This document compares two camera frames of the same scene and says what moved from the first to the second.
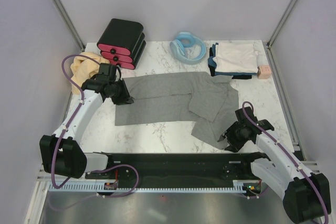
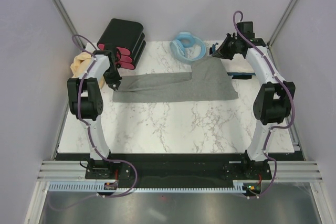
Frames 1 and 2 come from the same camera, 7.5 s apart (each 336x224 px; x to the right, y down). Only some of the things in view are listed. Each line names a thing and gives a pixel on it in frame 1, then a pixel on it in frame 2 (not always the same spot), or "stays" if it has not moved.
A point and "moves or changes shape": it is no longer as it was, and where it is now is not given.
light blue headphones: (184, 39) stays
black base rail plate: (236, 166) stays
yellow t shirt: (83, 68) stays
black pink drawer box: (122, 43) stays
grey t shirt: (207, 99) moves or changes shape
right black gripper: (234, 146) → (222, 50)
